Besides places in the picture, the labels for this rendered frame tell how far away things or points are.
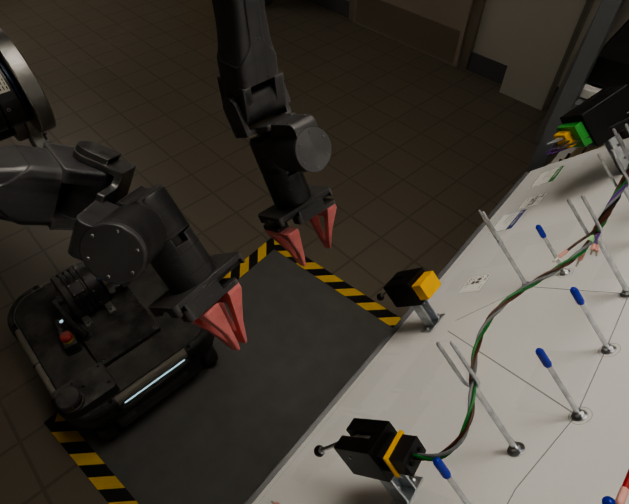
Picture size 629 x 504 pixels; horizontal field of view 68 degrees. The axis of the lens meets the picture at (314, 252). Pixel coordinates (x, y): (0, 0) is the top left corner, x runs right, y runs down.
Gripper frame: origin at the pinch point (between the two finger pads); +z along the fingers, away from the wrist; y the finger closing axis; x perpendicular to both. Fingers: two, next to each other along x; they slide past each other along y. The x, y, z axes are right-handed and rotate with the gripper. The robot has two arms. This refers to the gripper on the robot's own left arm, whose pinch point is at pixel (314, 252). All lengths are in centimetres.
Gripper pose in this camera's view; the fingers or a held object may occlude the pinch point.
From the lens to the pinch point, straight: 73.5
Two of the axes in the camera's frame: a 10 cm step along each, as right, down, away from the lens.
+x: -5.9, -1.6, 7.9
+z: 3.4, 8.4, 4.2
